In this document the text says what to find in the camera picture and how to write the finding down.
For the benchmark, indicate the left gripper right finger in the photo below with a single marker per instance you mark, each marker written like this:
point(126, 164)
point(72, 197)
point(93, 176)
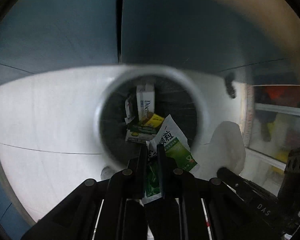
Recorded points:
point(173, 181)

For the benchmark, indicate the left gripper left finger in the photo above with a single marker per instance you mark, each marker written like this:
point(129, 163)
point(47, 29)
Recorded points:
point(130, 182)

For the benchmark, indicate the green white sachet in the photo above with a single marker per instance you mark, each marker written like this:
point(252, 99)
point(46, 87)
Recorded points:
point(175, 146)

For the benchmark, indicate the green white medicine box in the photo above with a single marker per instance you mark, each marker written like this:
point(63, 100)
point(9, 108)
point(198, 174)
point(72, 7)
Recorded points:
point(140, 134)

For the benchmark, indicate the pink yellow box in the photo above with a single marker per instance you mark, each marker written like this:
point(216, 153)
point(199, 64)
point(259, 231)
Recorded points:
point(151, 120)

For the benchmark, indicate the teal white small packet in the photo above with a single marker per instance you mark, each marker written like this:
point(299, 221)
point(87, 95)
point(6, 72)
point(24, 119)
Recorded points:
point(129, 108)

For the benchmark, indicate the white Doctor toothpaste box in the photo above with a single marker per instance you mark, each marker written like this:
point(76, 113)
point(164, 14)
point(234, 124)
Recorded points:
point(145, 96)

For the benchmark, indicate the white round trash bin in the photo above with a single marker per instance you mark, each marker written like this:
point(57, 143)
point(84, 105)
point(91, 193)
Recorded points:
point(136, 103)

